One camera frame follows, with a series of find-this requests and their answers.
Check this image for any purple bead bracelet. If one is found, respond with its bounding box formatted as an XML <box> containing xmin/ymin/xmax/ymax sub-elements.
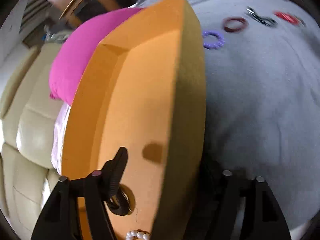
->
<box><xmin>202</xmin><ymin>30</ymin><xmax>226</xmax><ymax>51</ymax></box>

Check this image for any orange cardboard box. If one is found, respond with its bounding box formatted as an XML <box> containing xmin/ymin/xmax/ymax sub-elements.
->
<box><xmin>62</xmin><ymin>0</ymin><xmax>206</xmax><ymax>239</ymax></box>

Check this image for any grey blanket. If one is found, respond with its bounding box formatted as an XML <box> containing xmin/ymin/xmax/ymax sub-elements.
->
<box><xmin>135</xmin><ymin>0</ymin><xmax>320</xmax><ymax>233</ymax></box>

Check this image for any black hair tie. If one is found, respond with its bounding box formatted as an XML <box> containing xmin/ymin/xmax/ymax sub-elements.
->
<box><xmin>246</xmin><ymin>6</ymin><xmax>278</xmax><ymax>28</ymax></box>

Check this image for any light pink sheet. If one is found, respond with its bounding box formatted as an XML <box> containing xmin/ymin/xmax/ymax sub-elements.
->
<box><xmin>50</xmin><ymin>102</ymin><xmax>71</xmax><ymax>175</ymax></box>

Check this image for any dark brown hair tie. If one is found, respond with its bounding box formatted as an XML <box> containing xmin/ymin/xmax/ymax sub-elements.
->
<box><xmin>106</xmin><ymin>183</ymin><xmax>136</xmax><ymax>216</ymax></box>

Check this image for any beige leather sofa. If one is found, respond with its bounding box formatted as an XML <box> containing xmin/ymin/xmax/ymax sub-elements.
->
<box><xmin>1</xmin><ymin>43</ymin><xmax>62</xmax><ymax>239</ymax></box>

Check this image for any white pearl bead bracelet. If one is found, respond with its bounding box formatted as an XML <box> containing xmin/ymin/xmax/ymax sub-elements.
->
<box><xmin>125</xmin><ymin>229</ymin><xmax>151</xmax><ymax>240</ymax></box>

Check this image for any pink pillow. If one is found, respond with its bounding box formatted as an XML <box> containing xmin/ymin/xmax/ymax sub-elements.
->
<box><xmin>49</xmin><ymin>8</ymin><xmax>142</xmax><ymax>105</ymax></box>

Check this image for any maroon hair tie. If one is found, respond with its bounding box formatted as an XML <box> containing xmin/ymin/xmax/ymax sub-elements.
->
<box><xmin>223</xmin><ymin>17</ymin><xmax>249</xmax><ymax>33</ymax></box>

